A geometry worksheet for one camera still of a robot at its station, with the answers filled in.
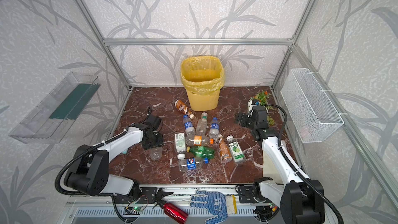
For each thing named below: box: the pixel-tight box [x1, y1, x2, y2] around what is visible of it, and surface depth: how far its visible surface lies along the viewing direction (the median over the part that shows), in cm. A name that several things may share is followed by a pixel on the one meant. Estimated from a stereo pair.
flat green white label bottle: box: [174, 131, 187, 160], surface depth 89 cm
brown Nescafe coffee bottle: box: [174, 99, 195, 120], surface depth 104 cm
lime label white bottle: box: [225, 135, 247, 164], surface depth 86 cm
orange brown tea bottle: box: [218, 134, 233, 164], surface depth 85 cm
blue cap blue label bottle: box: [209, 117, 220, 140], surface depth 94 cm
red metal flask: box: [152, 187, 189, 224], surface depth 68 cm
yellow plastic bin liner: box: [180, 56, 225, 96], surface depth 99 cm
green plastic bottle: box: [186, 145, 216, 159], surface depth 88 cm
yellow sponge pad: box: [225, 194, 238, 216], surface depth 72 cm
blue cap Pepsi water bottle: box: [182, 114, 196, 137], surface depth 96 cm
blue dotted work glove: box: [189, 189, 229, 224], surface depth 72 cm
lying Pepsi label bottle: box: [177, 156, 210, 173], surface depth 82 cm
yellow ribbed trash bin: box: [185, 89, 221, 112], surface depth 103 cm
